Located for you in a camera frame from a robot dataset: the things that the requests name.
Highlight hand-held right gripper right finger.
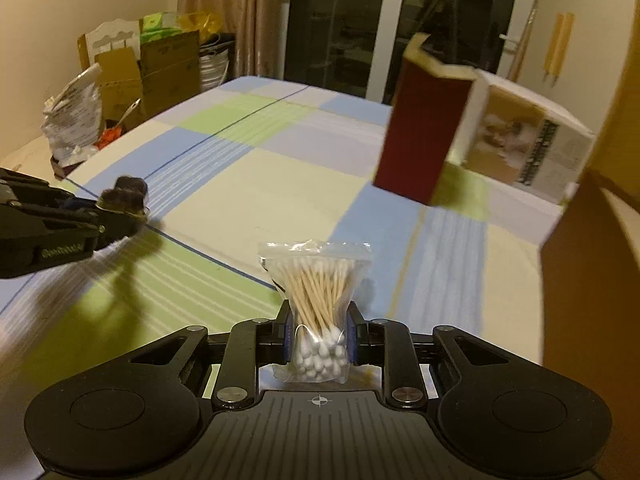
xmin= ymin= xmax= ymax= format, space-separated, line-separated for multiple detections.
xmin=347 ymin=300 xmax=511 ymax=411

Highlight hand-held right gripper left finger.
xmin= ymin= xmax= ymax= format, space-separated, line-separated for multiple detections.
xmin=127 ymin=300 xmax=294 ymax=411

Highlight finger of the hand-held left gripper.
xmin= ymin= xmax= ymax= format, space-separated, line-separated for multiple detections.
xmin=0 ymin=167 xmax=103 ymax=221
xmin=92 ymin=207 xmax=149 ymax=252

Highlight dark red velvet scrunchie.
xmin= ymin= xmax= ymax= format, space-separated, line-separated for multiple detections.
xmin=99 ymin=176 xmax=151 ymax=222

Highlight bag of cotton swabs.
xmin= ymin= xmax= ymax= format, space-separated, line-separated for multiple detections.
xmin=257 ymin=240 xmax=374 ymax=387

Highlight brown cardboard container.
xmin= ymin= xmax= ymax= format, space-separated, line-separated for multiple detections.
xmin=539 ymin=72 xmax=640 ymax=367

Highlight dark red tray box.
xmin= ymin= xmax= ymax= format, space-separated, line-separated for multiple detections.
xmin=50 ymin=152 xmax=93 ymax=182

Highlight white plastic bag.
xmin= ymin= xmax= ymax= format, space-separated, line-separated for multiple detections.
xmin=40 ymin=64 xmax=105 ymax=167

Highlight orange red snack pieces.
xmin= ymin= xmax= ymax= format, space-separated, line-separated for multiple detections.
xmin=96 ymin=126 xmax=124 ymax=150

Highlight metal spoon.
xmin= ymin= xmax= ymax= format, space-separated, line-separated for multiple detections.
xmin=112 ymin=98 xmax=142 ymax=134

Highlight small brown cardboard box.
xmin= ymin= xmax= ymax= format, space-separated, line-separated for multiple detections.
xmin=94 ymin=46 xmax=145 ymax=132

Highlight checked tablecloth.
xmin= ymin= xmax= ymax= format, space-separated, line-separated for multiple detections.
xmin=0 ymin=76 xmax=587 ymax=403

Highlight large brown cardboard box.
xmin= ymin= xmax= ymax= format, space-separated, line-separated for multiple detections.
xmin=139 ymin=30 xmax=202 ymax=122

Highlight white carved chair back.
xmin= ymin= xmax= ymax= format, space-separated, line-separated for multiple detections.
xmin=76 ymin=18 xmax=142 ymax=69

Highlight green tissue pack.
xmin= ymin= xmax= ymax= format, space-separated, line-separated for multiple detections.
xmin=139 ymin=11 xmax=182 ymax=44

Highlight yellow plastic bag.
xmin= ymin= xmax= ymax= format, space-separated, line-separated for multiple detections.
xmin=176 ymin=11 xmax=224 ymax=42

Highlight dark red gift box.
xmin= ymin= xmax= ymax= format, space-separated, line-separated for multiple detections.
xmin=374 ymin=32 xmax=478 ymax=207

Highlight white printed cardboard box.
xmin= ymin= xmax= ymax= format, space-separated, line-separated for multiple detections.
xmin=447 ymin=69 xmax=599 ymax=206

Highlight sliding glass door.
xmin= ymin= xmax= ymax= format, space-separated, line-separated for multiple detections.
xmin=284 ymin=0 xmax=527 ymax=106

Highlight yellow hanging stick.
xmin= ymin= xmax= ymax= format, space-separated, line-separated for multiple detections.
xmin=552 ymin=12 xmax=576 ymax=87
xmin=542 ymin=13 xmax=564 ymax=84

